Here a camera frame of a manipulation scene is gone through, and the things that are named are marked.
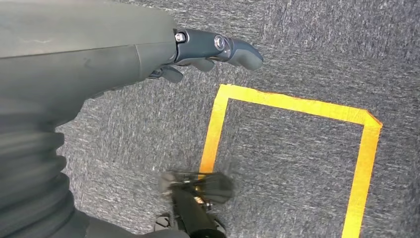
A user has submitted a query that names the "yellow floor tape square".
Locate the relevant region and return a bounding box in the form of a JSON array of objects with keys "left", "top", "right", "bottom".
[{"left": 198, "top": 83, "right": 383, "bottom": 238}]

